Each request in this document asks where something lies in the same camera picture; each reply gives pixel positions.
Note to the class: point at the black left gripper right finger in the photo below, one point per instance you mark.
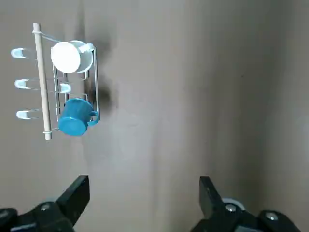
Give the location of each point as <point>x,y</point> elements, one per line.
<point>212,200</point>

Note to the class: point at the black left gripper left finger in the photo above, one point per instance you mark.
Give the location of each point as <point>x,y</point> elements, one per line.
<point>67,203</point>

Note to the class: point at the blue cup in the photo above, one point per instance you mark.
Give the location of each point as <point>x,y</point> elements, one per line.
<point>74,113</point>

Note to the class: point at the white cup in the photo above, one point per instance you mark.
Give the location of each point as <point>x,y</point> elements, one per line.
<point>65,56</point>

